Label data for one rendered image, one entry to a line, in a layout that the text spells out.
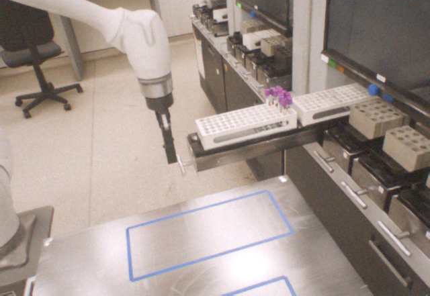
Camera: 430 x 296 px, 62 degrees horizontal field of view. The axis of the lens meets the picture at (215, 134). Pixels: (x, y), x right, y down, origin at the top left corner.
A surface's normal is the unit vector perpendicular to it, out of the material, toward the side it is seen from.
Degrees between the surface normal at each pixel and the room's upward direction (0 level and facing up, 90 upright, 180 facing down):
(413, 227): 90
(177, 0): 90
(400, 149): 90
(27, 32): 86
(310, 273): 0
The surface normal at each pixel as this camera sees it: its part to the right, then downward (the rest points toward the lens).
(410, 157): -0.96, 0.22
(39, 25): 0.59, 0.51
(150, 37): 0.39, 0.32
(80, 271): -0.11, -0.83
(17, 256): 0.13, -0.77
